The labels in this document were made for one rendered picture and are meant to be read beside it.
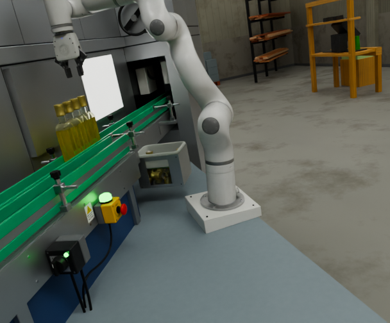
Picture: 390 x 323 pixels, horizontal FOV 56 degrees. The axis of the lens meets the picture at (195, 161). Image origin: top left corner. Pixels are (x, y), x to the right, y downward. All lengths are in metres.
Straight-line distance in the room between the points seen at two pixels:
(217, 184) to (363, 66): 7.02
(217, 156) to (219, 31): 11.33
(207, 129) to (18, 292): 0.79
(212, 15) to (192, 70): 11.26
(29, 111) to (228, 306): 1.01
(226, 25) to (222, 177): 11.43
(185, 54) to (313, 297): 0.92
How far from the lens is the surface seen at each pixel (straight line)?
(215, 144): 1.42
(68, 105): 1.54
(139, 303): 1.22
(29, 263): 1.07
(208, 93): 1.46
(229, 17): 12.87
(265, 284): 1.19
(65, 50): 1.62
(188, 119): 2.48
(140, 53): 2.50
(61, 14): 1.62
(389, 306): 2.31
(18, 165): 1.52
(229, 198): 1.54
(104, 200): 1.32
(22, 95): 1.55
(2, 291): 1.01
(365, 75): 8.38
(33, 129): 1.56
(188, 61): 1.41
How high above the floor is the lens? 1.48
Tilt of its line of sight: 18 degrees down
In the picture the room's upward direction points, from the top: 10 degrees counter-clockwise
